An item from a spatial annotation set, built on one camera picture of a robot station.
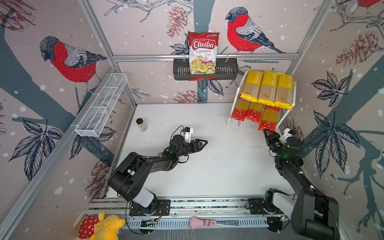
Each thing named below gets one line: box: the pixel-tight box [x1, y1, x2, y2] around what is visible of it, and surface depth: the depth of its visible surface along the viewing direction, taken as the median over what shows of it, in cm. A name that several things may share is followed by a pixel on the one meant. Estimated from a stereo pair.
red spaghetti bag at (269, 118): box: [258, 105, 281, 132], surface depth 90 cm
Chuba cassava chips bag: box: [188, 31, 220, 75], surface depth 87 cm
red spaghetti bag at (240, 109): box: [231, 96, 251, 122], surface depth 94 cm
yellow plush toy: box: [90, 211, 126, 240], surface depth 65 cm
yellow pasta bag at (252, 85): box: [240, 69, 264, 102], surface depth 83 cm
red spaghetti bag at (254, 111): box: [245, 101, 264, 124], surface depth 93 cm
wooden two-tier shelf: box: [227, 70, 249, 126], surface depth 88 cm
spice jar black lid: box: [136, 118, 148, 132], surface depth 100 cm
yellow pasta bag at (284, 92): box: [274, 72, 294, 111], surface depth 79 cm
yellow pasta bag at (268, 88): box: [257, 70, 279, 107], surface depth 81 cm
